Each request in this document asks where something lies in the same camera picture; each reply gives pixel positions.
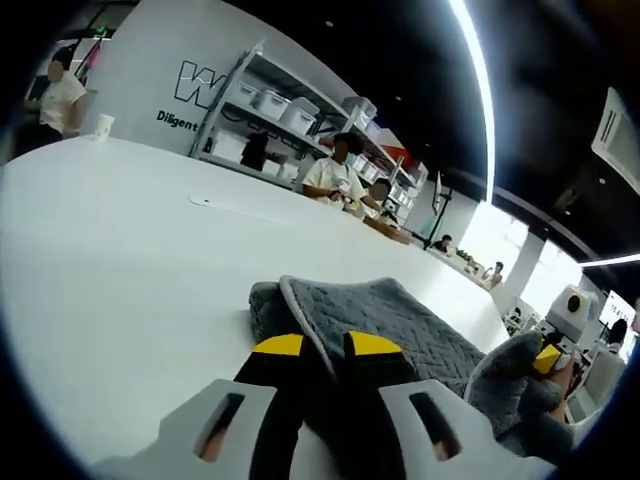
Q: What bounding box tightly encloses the group of white shelf bins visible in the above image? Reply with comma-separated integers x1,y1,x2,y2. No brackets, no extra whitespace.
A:
349,149,416,211

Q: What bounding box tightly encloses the clock screen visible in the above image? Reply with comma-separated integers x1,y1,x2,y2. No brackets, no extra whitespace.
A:
607,289,640,331

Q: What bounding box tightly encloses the grey storage bin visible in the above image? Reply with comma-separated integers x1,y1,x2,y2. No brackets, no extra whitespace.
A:
343,96,378,137

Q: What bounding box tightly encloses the red hanging item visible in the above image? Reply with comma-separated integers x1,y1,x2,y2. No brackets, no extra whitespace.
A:
82,47,104,79

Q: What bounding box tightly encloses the tall white storage box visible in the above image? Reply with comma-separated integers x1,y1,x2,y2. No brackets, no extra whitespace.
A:
281,97,317,135

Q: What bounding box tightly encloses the wooden tray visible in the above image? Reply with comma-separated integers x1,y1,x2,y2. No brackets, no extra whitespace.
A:
362,214,414,246

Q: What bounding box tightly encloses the white table socket panel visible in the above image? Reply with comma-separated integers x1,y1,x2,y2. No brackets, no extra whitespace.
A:
187,192,282,222

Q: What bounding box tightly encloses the white paper cup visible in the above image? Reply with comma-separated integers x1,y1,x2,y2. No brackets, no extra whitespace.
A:
94,113,117,142

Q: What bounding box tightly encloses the ceiling air vent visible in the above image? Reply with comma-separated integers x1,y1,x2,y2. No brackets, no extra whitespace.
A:
591,87,640,196

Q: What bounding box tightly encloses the person's right hand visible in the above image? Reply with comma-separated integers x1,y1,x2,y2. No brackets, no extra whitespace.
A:
552,360,576,421

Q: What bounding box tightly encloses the white carton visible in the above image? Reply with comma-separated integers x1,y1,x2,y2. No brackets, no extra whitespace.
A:
206,132,246,162

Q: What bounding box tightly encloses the black bag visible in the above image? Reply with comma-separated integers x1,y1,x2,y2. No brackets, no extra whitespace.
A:
241,131,270,170

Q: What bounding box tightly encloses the grey towel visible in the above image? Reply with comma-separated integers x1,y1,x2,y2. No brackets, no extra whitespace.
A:
248,274,576,459

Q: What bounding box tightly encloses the long ceiling light strip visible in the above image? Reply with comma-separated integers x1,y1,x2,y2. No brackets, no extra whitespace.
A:
447,0,496,201

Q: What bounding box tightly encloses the grey metal shelf unit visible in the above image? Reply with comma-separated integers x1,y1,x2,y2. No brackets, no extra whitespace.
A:
319,97,431,221
189,42,351,191

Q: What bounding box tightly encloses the black tripod stand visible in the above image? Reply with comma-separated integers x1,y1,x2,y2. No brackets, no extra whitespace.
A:
409,172,454,251

